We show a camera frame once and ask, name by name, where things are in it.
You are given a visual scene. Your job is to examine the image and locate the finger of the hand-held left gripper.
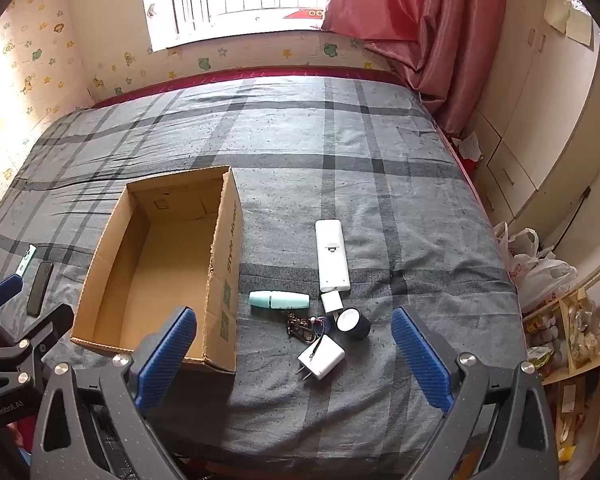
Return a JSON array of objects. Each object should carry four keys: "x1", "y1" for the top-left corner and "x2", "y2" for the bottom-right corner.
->
[
  {"x1": 0, "y1": 302, "x2": 76, "y2": 398},
  {"x1": 0, "y1": 274, "x2": 25, "y2": 313}
]

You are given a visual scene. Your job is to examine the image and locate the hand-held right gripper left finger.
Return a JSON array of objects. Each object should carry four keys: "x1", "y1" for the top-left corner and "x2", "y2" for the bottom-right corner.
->
[{"x1": 30, "y1": 305, "x2": 198, "y2": 480}]

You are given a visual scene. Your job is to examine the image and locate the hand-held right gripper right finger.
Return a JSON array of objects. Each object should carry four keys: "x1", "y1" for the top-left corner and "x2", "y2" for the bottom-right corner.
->
[{"x1": 391, "y1": 306, "x2": 561, "y2": 480}]

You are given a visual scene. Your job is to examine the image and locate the black round speaker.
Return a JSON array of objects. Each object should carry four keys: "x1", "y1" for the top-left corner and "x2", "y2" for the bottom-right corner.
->
[{"x1": 336, "y1": 308, "x2": 371, "y2": 342}]

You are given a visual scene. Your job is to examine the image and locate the cardboard box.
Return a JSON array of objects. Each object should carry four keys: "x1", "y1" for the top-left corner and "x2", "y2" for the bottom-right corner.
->
[{"x1": 70, "y1": 165, "x2": 241, "y2": 373}]

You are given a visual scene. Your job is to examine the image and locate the white charger plug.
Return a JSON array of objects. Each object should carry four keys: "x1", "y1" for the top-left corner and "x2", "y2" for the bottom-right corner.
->
[{"x1": 296, "y1": 336, "x2": 346, "y2": 381}]

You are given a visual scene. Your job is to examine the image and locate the teal cosmetic tube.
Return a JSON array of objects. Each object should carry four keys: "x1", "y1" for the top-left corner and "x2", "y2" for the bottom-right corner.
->
[{"x1": 249, "y1": 290, "x2": 311, "y2": 312}]

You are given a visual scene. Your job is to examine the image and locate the metal keychain with keys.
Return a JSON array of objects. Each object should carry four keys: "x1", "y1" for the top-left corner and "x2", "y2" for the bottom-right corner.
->
[{"x1": 281, "y1": 310, "x2": 337, "y2": 345}]

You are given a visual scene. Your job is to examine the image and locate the white remote control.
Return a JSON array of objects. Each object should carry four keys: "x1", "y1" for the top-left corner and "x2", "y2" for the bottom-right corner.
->
[{"x1": 314, "y1": 218, "x2": 352, "y2": 293}]

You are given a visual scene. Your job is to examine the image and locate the black smartphone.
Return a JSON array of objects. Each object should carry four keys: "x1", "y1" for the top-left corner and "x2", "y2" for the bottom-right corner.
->
[{"x1": 26, "y1": 261, "x2": 54, "y2": 317}]

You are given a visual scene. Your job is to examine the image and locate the mint green smartphone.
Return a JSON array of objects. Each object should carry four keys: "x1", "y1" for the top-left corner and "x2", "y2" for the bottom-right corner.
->
[{"x1": 16, "y1": 244, "x2": 38, "y2": 278}]

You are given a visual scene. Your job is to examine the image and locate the white plastic bags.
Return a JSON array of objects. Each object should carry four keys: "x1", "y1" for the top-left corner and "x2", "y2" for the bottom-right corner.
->
[{"x1": 495, "y1": 222, "x2": 578, "y2": 313}]

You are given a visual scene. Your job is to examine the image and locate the wooden shelf with clutter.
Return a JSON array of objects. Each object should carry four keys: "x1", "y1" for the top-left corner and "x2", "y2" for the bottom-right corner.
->
[{"x1": 522, "y1": 240, "x2": 600, "y2": 480}]

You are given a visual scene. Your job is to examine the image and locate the crumpled white paper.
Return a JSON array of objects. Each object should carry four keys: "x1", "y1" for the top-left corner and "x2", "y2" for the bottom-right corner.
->
[{"x1": 452, "y1": 132, "x2": 483, "y2": 161}]

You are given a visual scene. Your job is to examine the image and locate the grey plaid bed sheet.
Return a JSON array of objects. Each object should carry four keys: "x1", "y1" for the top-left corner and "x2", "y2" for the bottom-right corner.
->
[{"x1": 0, "y1": 74, "x2": 526, "y2": 480}]

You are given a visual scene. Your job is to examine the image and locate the cream wardrobe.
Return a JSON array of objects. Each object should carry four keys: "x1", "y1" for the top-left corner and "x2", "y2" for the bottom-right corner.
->
[{"x1": 467, "y1": 0, "x2": 600, "y2": 241}]

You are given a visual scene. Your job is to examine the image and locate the red mattress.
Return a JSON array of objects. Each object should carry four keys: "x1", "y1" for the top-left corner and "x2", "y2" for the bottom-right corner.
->
[{"x1": 92, "y1": 66, "x2": 487, "y2": 201}]

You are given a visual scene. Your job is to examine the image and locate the pink curtain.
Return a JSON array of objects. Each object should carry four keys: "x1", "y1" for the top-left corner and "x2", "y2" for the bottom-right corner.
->
[{"x1": 321, "y1": 0, "x2": 509, "y2": 133}]

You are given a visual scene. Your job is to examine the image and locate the paper sheets on wardrobe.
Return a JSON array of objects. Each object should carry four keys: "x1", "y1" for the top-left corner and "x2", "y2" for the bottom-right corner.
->
[{"x1": 545, "y1": 0, "x2": 593, "y2": 51}]

